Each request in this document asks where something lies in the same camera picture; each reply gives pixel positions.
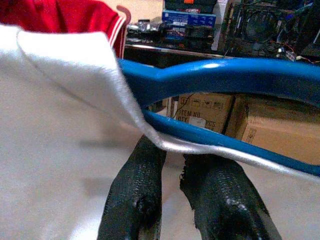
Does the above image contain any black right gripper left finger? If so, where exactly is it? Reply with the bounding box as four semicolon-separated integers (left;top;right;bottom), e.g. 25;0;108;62
98;136;167;240

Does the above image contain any white cotton garment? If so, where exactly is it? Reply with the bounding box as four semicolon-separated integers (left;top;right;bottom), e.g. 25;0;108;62
0;23;320;240

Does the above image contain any small printed cardboard box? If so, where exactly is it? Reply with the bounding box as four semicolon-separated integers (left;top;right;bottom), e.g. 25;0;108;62
176;92;236;135

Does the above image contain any black desk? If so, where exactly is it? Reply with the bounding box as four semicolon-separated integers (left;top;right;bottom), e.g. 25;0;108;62
123;43;238;70

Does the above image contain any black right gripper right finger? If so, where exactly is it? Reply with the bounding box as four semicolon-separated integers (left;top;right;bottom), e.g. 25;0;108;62
179;152;282;240

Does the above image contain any open computer circuit hardware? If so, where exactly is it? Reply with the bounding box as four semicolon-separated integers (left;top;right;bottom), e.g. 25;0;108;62
224;0;320;61

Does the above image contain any dull red clothes hanger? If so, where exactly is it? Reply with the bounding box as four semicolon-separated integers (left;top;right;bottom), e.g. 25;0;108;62
116;4;132;25

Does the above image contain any blue plastic clothes hanger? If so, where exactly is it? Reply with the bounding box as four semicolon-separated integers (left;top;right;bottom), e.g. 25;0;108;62
117;57;320;178

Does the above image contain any dark box with orange label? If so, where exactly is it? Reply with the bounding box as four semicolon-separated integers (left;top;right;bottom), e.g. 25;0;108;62
163;0;217;12

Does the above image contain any large plain cardboard box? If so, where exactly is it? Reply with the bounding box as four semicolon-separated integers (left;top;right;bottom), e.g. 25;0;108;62
224;96;320;166

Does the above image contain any silver plastic parts bag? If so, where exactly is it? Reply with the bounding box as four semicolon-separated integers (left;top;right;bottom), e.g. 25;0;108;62
128;17;162;34

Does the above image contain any blue printed carton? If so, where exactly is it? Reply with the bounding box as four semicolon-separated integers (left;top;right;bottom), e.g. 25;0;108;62
161;9;217;28

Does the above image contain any red polo shirt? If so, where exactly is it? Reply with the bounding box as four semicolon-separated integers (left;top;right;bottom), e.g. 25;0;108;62
0;0;128;58

